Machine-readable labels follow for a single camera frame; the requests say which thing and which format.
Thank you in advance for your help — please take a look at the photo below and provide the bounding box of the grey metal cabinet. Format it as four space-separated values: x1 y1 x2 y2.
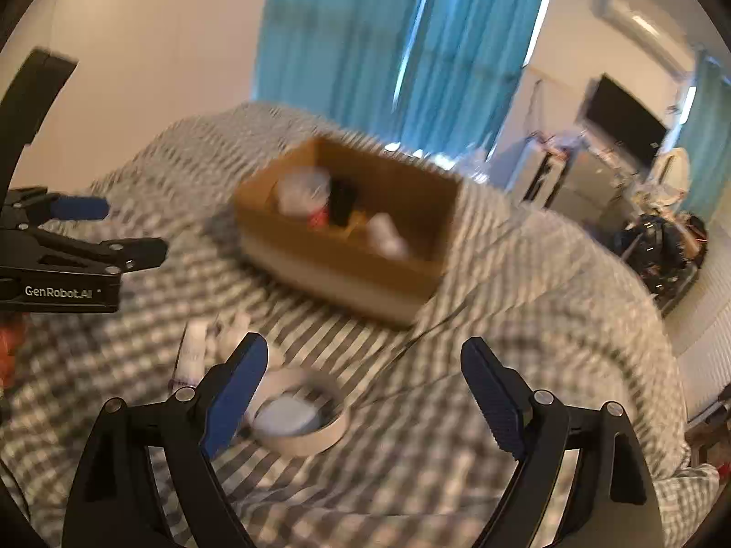
522 142 632 221

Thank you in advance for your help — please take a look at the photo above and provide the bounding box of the grey checkered blanket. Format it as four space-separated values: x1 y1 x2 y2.
0 101 719 548

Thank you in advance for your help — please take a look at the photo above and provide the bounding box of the white tube bottle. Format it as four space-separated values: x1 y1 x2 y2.
170 320 207 390

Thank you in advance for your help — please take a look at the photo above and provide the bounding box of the black flat screen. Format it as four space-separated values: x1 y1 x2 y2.
583 74 668 168

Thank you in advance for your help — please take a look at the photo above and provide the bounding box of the black equipment pile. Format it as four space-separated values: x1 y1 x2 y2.
614 211 709 312

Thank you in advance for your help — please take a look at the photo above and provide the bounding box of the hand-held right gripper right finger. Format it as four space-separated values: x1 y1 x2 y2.
460 337 666 548

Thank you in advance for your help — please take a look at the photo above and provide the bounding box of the white air conditioner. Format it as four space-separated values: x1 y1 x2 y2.
591 0 694 76

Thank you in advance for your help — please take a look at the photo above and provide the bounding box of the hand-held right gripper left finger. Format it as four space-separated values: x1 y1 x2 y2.
62 332 269 548

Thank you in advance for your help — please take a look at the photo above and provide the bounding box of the white round container in box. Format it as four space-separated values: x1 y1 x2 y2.
274 167 332 218

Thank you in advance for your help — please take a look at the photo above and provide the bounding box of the black bottle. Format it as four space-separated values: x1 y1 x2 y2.
328 178 356 228

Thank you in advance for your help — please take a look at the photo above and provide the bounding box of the orange object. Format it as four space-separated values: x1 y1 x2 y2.
0 316 26 392

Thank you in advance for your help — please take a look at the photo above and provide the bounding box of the brown cardboard box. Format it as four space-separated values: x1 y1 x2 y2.
233 134 465 329

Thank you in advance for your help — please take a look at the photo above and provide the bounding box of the small white bottle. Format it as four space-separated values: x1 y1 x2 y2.
214 311 252 355

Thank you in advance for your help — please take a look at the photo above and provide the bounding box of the white tape roll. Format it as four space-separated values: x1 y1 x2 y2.
247 368 350 458

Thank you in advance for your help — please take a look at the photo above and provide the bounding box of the narrow blue curtain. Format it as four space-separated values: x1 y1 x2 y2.
674 48 731 221

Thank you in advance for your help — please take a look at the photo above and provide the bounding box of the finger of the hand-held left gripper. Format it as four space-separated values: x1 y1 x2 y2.
3 227 169 278
3 185 111 228

